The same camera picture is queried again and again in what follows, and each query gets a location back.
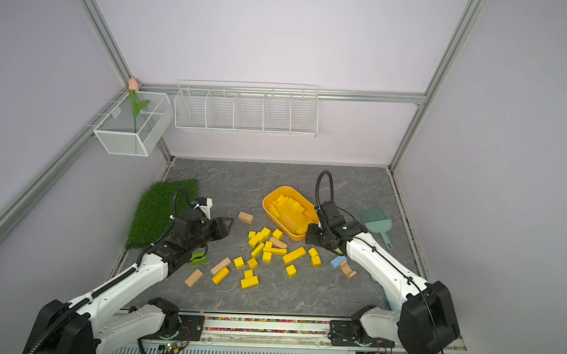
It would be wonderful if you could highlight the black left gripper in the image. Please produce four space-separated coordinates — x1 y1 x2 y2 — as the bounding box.
187 214 234 254

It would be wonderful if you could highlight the yellow plastic tub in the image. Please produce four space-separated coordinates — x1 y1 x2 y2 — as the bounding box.
262 186 320 242

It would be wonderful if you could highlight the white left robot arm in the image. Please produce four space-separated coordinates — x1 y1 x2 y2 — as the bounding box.
23 206 235 354

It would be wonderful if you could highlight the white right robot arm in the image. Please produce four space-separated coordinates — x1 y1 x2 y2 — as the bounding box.
306 200 461 354

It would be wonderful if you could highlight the yellow rounded block right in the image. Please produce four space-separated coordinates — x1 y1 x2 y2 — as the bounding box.
308 247 319 257

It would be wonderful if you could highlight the green rectangular block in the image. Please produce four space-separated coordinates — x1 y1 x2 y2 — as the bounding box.
189 252 207 265

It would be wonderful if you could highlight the light blue block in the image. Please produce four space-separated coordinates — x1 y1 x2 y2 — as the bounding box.
330 256 347 269

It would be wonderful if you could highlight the yellow cube lower right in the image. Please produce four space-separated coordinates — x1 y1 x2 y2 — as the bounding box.
311 256 322 268

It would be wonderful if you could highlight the natural wood arch block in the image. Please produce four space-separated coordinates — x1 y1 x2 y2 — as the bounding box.
339 260 357 280

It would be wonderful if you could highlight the yellow long block diagonal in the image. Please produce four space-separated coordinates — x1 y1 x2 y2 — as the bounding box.
282 247 307 265

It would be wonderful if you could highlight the green artificial grass mat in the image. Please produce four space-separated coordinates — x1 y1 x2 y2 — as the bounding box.
125 180 198 250

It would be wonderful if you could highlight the natural wood block lower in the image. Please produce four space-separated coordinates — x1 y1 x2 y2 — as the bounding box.
184 269 204 287

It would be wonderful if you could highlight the green plastic dustpan brush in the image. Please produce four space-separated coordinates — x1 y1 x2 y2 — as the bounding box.
360 208 393 251

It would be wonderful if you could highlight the natural wood long block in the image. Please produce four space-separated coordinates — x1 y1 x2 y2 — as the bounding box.
211 257 232 275

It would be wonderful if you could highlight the yellow block front long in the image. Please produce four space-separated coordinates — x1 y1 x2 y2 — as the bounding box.
212 267 230 285

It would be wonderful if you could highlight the natural wood cube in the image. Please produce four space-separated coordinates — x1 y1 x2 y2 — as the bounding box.
238 212 254 225

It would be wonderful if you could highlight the natural wood centre block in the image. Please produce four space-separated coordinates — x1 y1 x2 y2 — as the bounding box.
270 237 288 249

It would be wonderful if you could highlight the yellow cube centre left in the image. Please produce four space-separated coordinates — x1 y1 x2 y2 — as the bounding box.
233 256 245 269

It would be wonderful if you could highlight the yellow small cube right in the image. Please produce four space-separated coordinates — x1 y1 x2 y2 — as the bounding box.
286 265 297 278

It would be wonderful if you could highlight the yellow flat horizontal block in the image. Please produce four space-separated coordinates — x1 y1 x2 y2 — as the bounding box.
263 247 288 256

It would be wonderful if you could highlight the yellow block bottom wide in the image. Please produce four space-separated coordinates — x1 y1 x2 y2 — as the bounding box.
240 276 260 290

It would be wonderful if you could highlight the white mesh corner basket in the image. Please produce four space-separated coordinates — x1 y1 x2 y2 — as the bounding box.
93 92 174 157

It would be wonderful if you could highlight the pink artificial tulip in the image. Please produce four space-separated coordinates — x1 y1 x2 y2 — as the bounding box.
128 78 149 133

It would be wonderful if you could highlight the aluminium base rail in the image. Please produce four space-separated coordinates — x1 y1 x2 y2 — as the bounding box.
55 302 455 354

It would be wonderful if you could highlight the white wire shelf basket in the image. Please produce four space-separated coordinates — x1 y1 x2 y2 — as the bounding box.
174 80 320 137

